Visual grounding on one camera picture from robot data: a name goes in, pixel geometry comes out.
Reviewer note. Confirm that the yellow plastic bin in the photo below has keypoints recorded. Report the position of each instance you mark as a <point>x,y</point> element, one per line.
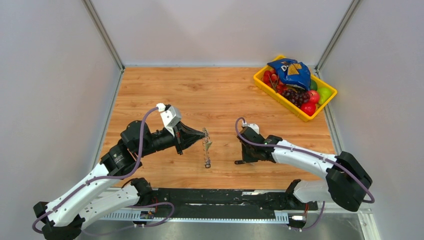
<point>315,83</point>

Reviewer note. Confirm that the red apple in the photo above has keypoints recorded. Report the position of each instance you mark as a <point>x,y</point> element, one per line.
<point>309,108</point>

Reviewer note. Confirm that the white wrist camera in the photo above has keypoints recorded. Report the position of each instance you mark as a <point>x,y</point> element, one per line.
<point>253,126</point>
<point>170,116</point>

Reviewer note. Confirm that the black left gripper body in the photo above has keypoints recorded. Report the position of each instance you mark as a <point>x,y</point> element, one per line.
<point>179,138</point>

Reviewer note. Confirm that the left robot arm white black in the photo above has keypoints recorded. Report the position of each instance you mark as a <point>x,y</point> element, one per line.
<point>69,215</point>

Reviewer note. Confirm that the green apple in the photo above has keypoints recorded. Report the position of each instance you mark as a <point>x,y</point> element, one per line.
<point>324,94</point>

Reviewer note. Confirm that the red cherries bunch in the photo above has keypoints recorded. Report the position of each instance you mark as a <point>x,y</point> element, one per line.
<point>271,79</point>

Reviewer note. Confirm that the blue chips bag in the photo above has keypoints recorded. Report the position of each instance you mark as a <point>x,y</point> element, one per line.
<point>292,72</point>

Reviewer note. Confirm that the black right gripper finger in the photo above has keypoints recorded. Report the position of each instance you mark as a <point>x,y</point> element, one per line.
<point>239,162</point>
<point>247,157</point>

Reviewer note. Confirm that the metal key organizer ring plate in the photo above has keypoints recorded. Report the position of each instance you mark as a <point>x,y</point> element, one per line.
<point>206,142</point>

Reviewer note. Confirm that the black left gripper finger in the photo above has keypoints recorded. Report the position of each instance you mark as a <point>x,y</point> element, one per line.
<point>191,139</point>
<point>191,131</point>

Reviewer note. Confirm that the purple grape bunch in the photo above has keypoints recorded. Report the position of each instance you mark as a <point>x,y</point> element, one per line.
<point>296,97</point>

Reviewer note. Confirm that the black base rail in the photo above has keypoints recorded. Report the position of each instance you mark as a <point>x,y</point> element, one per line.
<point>218,206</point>

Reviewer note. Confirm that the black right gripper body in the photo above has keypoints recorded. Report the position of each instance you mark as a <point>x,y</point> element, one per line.
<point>242,149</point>

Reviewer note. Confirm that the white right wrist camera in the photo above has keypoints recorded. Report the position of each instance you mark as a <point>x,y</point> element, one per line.
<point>253,126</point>

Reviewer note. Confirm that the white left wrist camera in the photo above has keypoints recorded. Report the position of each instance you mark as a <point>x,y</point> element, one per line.
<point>170,116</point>

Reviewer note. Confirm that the red peach fruit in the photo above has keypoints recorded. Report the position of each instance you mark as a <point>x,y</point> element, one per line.
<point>314,97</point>

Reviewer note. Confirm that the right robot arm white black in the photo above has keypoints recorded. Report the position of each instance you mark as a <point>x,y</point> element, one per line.
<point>342,178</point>

